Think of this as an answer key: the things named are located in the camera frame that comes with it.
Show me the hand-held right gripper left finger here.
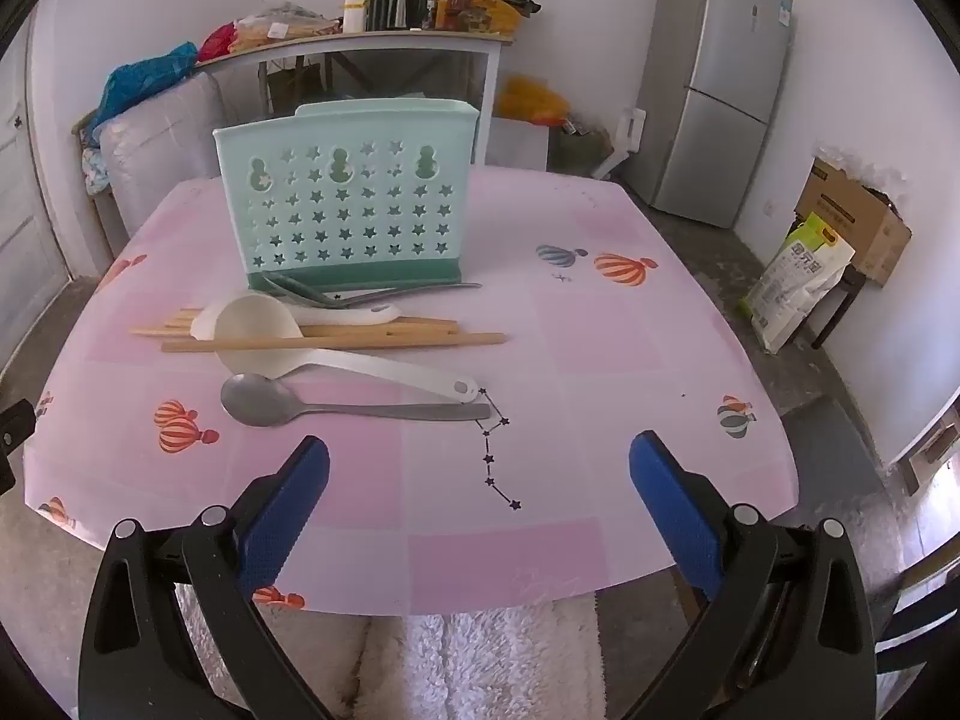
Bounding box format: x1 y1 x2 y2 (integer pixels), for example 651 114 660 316
79 435 338 720

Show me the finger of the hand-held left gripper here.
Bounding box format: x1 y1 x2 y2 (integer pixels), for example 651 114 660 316
0 400 37 497

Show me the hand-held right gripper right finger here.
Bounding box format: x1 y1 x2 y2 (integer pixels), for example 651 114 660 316
626 431 878 720

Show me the metal spoon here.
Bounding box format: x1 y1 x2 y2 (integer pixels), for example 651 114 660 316
220 373 492 428

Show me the white plastic ladle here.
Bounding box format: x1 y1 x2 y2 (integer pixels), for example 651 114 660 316
190 295 481 401

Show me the bunch of wooden chopsticks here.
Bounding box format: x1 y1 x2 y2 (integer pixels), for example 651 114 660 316
127 305 509 353

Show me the white soup spoon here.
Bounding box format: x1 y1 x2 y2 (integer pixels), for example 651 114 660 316
292 302 402 327

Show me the teal star-cutout utensil holder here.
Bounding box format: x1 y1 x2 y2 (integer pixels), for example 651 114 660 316
213 97 479 292

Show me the pink balloon print tablecloth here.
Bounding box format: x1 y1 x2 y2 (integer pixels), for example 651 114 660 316
22 165 800 616

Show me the white door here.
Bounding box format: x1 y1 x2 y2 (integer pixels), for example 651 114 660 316
0 15 72 361

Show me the white fluffy rug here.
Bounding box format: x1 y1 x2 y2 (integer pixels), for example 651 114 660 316
176 600 608 720

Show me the white and green rice bag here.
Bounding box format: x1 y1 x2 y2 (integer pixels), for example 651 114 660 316
739 214 856 355

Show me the black stool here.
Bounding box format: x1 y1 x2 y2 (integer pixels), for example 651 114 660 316
810 266 875 350

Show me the plastic wrapped white cushion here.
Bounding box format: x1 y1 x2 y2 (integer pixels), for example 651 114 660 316
100 79 226 230

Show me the cardboard box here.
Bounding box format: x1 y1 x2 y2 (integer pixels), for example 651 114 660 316
795 157 912 286

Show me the blue plastic bag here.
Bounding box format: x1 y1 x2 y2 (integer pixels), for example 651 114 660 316
94 43 200 128

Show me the white plastic stool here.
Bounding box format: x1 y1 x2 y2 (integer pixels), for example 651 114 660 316
595 109 646 179

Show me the dark green bag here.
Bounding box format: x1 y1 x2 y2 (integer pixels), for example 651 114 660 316
551 116 612 173

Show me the white box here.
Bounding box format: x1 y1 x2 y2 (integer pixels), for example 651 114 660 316
489 118 552 170

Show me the silver refrigerator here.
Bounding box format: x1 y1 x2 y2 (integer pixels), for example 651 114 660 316
625 0 794 230

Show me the red plastic bag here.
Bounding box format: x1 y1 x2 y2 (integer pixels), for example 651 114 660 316
196 24 239 62

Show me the yellow plastic bag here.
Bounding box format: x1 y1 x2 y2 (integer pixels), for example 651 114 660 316
496 75 571 125

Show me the white side table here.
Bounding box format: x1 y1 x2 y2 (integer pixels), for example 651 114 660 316
196 28 515 166

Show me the clear bag of yellow food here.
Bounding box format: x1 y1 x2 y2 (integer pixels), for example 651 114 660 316
236 4 342 53

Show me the pile of snack packets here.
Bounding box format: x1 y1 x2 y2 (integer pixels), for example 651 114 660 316
431 0 541 35

